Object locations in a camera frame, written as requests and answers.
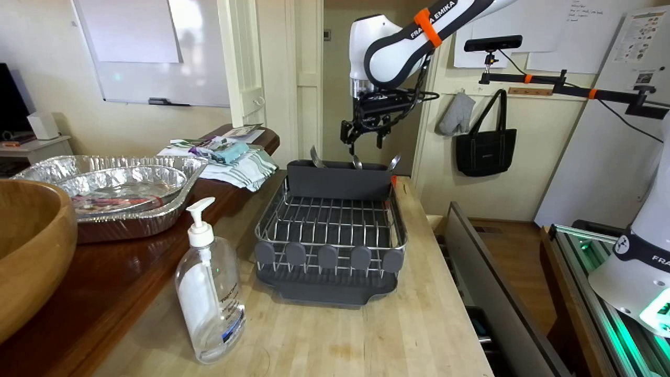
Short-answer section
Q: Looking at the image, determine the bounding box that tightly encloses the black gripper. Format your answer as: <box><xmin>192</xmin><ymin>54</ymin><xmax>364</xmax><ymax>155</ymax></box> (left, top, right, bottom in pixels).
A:
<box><xmin>338</xmin><ymin>90</ymin><xmax>423</xmax><ymax>152</ymax></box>

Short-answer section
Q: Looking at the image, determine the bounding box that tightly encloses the dark grey utensil holder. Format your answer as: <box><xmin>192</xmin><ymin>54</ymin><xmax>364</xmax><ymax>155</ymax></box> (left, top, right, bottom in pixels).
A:
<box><xmin>284</xmin><ymin>160</ymin><xmax>397</xmax><ymax>206</ymax></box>

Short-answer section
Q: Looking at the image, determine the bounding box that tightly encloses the grey oven mitt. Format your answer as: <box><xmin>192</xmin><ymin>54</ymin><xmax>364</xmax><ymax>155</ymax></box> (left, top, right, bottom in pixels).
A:
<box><xmin>435</xmin><ymin>93</ymin><xmax>476</xmax><ymax>138</ymax></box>

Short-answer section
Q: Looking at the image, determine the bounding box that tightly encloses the black tote bag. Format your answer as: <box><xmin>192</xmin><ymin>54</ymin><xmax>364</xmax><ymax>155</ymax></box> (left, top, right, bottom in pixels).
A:
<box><xmin>455</xmin><ymin>88</ymin><xmax>519</xmax><ymax>178</ymax></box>

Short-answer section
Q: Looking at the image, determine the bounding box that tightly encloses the green striped dish towel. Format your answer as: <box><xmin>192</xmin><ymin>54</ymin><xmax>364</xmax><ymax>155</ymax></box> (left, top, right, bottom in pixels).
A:
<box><xmin>157</xmin><ymin>143</ymin><xmax>280</xmax><ymax>195</ymax></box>

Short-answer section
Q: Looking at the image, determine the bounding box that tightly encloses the teal flat package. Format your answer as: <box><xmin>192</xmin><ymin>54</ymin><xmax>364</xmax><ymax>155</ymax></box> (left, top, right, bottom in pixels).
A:
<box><xmin>185</xmin><ymin>138</ymin><xmax>252</xmax><ymax>168</ymax></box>

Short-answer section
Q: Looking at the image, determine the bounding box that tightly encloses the open kitchen drawer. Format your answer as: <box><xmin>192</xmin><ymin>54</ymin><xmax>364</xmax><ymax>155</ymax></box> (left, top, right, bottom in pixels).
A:
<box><xmin>435</xmin><ymin>201</ymin><xmax>576</xmax><ymax>377</ymax></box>

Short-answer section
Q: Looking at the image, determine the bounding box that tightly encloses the black whiteboard marker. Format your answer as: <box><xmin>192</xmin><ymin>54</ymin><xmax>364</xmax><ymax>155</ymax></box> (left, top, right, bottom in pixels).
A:
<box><xmin>146</xmin><ymin>97</ymin><xmax>192</xmax><ymax>110</ymax></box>

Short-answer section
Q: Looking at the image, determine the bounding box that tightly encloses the clear hand sanitizer bottle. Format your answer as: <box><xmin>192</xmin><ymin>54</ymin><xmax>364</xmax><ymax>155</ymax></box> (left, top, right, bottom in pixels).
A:
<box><xmin>173</xmin><ymin>195</ymin><xmax>248</xmax><ymax>366</ymax></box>

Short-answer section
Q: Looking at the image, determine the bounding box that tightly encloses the white poster board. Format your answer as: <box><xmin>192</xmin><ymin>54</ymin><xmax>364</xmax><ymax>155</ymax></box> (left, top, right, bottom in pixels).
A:
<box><xmin>531</xmin><ymin>7</ymin><xmax>670</xmax><ymax>230</ymax></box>

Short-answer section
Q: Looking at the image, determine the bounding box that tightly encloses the black bar with orange clamps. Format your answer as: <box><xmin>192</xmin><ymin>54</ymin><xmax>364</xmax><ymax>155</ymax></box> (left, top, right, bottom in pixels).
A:
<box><xmin>480</xmin><ymin>70</ymin><xmax>670</xmax><ymax>122</ymax></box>

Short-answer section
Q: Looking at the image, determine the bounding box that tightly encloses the aluminium foil tray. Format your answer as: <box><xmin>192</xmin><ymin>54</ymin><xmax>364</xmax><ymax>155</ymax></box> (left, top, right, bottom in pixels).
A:
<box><xmin>11</xmin><ymin>154</ymin><xmax>211</xmax><ymax>245</ymax></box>

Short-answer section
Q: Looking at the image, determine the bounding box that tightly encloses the dark brown wooden side counter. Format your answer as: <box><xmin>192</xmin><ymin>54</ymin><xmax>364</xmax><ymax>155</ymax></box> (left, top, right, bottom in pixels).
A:
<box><xmin>0</xmin><ymin>123</ymin><xmax>282</xmax><ymax>377</ymax></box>

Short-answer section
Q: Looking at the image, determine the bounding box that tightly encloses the black computer screen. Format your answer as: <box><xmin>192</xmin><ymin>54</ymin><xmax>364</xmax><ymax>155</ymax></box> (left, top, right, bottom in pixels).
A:
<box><xmin>0</xmin><ymin>61</ymin><xmax>34</xmax><ymax>138</ymax></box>

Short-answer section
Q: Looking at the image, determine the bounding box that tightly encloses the large wooden bowl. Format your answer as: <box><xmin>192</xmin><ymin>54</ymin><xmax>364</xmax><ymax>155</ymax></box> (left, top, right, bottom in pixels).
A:
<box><xmin>0</xmin><ymin>178</ymin><xmax>79</xmax><ymax>346</ymax></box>

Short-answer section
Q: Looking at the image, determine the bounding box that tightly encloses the grey wire dish rack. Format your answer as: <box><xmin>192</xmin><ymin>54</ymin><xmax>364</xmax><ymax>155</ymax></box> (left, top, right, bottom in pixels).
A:
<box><xmin>251</xmin><ymin>160</ymin><xmax>408</xmax><ymax>311</ymax></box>

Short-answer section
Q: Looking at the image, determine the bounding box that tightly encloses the black camera on bar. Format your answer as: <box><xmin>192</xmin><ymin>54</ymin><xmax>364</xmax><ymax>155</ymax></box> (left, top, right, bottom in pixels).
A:
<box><xmin>462</xmin><ymin>33</ymin><xmax>525</xmax><ymax>54</ymax></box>

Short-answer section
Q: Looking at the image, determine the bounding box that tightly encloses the white wall whiteboard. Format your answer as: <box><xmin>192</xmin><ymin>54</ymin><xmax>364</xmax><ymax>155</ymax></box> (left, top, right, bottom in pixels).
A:
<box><xmin>69</xmin><ymin>0</ymin><xmax>233</xmax><ymax>110</ymax></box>

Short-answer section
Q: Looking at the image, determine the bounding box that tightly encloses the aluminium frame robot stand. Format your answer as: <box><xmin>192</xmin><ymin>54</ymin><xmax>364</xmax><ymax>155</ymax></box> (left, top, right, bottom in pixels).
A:
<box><xmin>551</xmin><ymin>222</ymin><xmax>670</xmax><ymax>377</ymax></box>

